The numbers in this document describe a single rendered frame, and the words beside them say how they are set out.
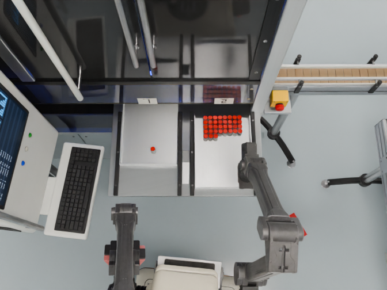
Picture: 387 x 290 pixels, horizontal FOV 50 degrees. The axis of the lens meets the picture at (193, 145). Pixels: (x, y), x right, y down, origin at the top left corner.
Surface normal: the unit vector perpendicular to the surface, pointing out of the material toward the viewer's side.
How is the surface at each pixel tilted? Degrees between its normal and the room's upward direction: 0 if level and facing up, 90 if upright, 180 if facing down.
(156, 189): 0
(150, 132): 0
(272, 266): 18
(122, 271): 41
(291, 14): 90
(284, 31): 90
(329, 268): 0
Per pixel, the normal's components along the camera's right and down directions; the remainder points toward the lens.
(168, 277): 0.06, -0.87
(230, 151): 0.00, -0.31
